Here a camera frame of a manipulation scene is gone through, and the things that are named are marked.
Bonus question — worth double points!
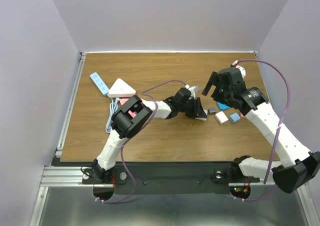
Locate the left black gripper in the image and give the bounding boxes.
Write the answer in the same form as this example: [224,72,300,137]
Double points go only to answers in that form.
[178,96,207,118]

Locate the blue plug adapter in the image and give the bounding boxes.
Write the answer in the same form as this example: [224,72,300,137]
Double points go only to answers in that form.
[216,102,230,111]

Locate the white charger plug front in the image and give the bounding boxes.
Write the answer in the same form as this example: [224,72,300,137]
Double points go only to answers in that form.
[215,111,229,125]

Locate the white charger plug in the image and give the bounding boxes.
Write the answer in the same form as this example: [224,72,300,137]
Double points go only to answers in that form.
[195,115,208,121]
[215,111,229,125]

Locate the light blue plug cube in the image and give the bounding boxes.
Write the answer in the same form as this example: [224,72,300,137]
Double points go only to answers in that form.
[229,113,241,124]

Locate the pink triangular socket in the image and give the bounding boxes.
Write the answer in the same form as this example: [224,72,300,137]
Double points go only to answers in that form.
[119,98,137,118]

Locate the white triangular socket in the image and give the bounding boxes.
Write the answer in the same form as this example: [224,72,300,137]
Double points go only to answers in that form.
[107,78,136,98]

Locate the light blue power strip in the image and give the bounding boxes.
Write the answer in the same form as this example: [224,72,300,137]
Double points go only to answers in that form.
[89,72,120,134]

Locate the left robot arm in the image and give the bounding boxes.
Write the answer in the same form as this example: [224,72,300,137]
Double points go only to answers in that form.
[92,87,208,183]

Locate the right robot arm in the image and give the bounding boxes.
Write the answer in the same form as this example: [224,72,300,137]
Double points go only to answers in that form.
[202,66,320,194]

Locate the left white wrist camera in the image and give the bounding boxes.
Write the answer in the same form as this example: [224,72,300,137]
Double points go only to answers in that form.
[185,84,199,98]

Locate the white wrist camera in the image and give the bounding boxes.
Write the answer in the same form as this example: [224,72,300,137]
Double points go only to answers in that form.
[231,60,246,79]
[185,84,199,98]

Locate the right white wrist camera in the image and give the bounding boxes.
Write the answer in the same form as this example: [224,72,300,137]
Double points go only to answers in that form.
[231,60,246,79]

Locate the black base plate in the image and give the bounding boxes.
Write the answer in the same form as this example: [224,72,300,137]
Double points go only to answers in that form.
[48,159,259,195]

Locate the aluminium frame rail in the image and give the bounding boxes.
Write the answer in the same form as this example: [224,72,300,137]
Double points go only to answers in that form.
[31,53,308,226]

